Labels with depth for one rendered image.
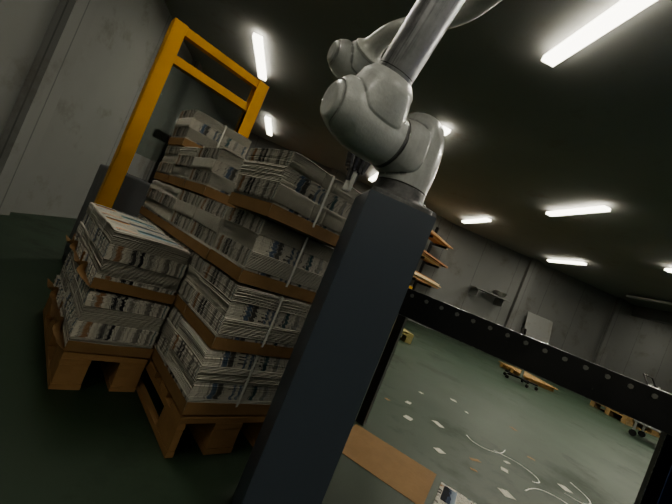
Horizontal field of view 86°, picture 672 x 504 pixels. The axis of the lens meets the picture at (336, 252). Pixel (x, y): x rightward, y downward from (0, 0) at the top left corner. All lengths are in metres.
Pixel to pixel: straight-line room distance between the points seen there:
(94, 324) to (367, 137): 1.16
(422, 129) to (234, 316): 0.81
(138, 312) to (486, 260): 10.78
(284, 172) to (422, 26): 0.54
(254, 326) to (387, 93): 0.84
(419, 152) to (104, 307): 1.20
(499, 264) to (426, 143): 10.95
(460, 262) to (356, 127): 10.48
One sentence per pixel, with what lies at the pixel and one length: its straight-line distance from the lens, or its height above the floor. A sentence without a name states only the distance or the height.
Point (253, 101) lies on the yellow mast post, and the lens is 3.08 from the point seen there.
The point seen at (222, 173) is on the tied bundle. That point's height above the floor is 0.96.
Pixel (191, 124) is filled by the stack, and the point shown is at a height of 1.19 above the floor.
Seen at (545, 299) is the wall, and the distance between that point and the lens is 12.94.
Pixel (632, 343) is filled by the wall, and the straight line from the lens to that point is 15.31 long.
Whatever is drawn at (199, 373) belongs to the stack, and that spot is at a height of 0.29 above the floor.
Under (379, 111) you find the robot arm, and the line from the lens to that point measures 0.94.
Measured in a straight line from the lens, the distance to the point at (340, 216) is 1.34.
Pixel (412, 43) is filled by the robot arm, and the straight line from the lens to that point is 1.01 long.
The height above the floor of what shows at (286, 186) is 0.95.
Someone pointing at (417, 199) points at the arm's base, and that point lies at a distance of 1.04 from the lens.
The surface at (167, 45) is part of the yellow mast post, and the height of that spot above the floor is 1.66.
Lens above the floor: 0.79
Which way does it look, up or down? 1 degrees up
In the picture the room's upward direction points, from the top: 22 degrees clockwise
